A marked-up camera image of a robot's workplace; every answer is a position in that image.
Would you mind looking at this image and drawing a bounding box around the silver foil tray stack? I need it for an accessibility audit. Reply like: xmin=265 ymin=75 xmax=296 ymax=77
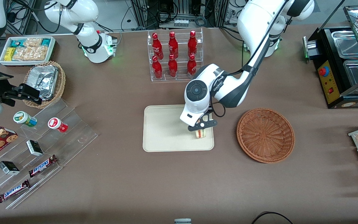
xmin=26 ymin=65 xmax=58 ymax=100

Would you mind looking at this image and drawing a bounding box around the beige plastic serving tray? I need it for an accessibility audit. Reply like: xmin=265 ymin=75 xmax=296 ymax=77
xmin=142 ymin=105 xmax=214 ymax=153

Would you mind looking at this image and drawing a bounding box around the wicker basket with foil trays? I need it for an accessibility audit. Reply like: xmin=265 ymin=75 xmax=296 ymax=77
xmin=23 ymin=61 xmax=66 ymax=109

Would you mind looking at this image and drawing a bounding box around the round brown wicker basket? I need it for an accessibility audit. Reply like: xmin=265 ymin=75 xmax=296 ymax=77
xmin=236 ymin=108 xmax=296 ymax=164

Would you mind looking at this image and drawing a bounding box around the green lidded snack cup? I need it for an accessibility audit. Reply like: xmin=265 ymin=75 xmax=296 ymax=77
xmin=13 ymin=111 xmax=38 ymax=128

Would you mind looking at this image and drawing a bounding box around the red lidded snack cup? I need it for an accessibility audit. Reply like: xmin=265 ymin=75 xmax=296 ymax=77
xmin=48 ymin=117 xmax=69 ymax=133

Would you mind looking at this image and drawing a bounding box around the yellow snack pack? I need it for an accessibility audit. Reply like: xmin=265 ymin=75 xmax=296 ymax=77
xmin=4 ymin=47 xmax=16 ymax=61

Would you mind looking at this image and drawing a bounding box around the large clear cracker bag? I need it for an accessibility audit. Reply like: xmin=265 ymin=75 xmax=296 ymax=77
xmin=12 ymin=46 xmax=48 ymax=61

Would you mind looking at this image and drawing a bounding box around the small black box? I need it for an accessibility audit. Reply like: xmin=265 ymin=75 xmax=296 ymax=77
xmin=26 ymin=140 xmax=44 ymax=156
xmin=0 ymin=161 xmax=21 ymax=175

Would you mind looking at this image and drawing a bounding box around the white snack bin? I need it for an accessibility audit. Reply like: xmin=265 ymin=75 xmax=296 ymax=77
xmin=0 ymin=36 xmax=57 ymax=67

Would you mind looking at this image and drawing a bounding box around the small clear cracker bag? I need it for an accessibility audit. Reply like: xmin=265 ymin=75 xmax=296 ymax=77
xmin=24 ymin=38 xmax=43 ymax=48

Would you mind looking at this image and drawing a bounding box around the red cola bottle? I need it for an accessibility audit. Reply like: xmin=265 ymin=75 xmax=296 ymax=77
xmin=152 ymin=33 xmax=164 ymax=60
xmin=187 ymin=30 xmax=198 ymax=58
xmin=168 ymin=31 xmax=179 ymax=59
xmin=152 ymin=56 xmax=163 ymax=79
xmin=187 ymin=54 xmax=197 ymax=78
xmin=168 ymin=54 xmax=178 ymax=78

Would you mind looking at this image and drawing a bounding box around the clear acrylic stepped display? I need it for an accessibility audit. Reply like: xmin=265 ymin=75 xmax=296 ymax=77
xmin=0 ymin=98 xmax=99 ymax=210

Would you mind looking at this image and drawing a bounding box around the Snickers chocolate bar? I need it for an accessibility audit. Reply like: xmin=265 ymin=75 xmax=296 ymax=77
xmin=0 ymin=179 xmax=30 ymax=203
xmin=28 ymin=154 xmax=58 ymax=178

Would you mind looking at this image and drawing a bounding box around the clear acrylic bottle rack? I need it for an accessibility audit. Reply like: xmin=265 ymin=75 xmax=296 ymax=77
xmin=147 ymin=28 xmax=204 ymax=82

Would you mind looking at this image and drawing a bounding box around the black food warmer appliance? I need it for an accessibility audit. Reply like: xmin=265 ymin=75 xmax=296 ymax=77
xmin=303 ymin=0 xmax=358 ymax=109

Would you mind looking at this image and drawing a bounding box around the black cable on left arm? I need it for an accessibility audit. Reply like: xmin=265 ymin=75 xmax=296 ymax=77
xmin=208 ymin=0 xmax=294 ymax=118

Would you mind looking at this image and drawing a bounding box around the black cable at table edge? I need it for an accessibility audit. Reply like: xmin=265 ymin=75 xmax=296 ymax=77
xmin=251 ymin=211 xmax=295 ymax=224

